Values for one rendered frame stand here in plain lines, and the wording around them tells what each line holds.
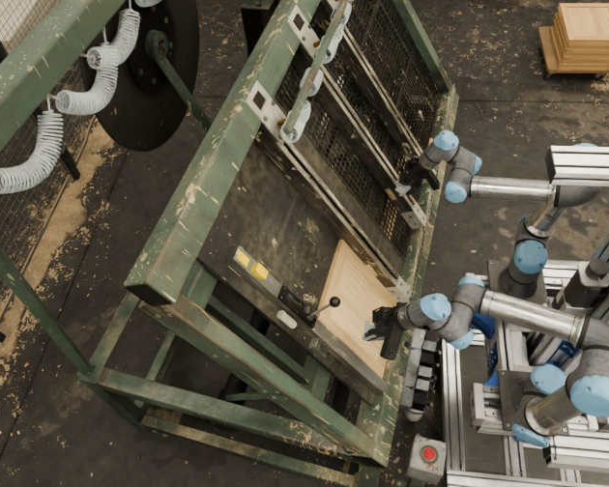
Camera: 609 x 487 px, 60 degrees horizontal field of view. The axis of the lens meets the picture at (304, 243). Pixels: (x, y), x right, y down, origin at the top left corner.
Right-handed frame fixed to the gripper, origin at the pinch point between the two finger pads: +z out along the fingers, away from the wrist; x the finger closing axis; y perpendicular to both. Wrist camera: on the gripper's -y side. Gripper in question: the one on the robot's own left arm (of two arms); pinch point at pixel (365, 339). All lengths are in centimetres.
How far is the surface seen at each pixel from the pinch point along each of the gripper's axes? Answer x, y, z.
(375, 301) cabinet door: -28.3, 26.5, 28.0
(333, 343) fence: -0.1, 2.9, 18.4
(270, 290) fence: 33.7, 12.2, 4.2
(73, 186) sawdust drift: 75, 171, 262
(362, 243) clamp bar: -11.2, 43.4, 12.9
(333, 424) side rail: -2.0, -24.3, 22.3
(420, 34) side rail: -57, 179, 11
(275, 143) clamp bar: 40, 58, -8
